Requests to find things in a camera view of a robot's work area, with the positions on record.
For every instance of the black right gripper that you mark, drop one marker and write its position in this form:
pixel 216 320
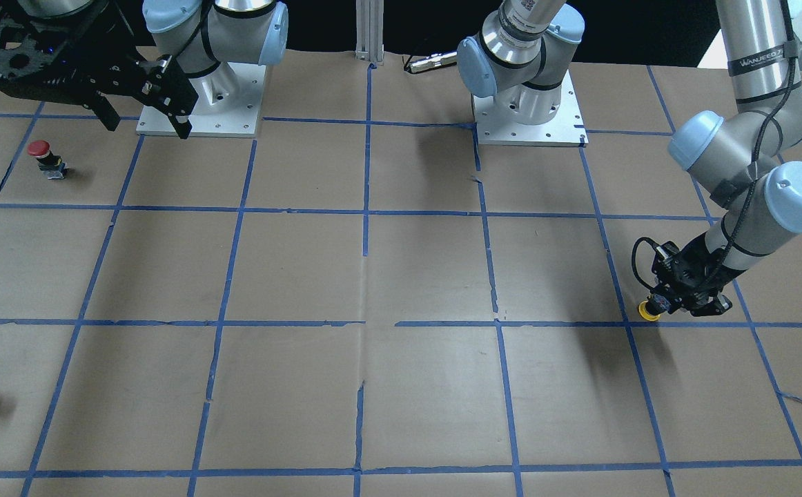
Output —
pixel 105 43

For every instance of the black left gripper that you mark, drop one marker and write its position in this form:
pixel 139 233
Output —
pixel 700 270

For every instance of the yellow push button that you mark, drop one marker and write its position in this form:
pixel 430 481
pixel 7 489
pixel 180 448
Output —
pixel 650 310

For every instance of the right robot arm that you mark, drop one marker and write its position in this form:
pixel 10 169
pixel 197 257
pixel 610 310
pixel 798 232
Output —
pixel 201 35

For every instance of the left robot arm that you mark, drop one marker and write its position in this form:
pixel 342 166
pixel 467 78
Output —
pixel 735 161

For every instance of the red push button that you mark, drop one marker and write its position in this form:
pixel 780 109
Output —
pixel 51 165

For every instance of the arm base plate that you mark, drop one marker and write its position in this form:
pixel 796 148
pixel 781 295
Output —
pixel 229 101
pixel 523 116

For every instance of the aluminium frame post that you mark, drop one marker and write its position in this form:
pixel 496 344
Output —
pixel 369 31

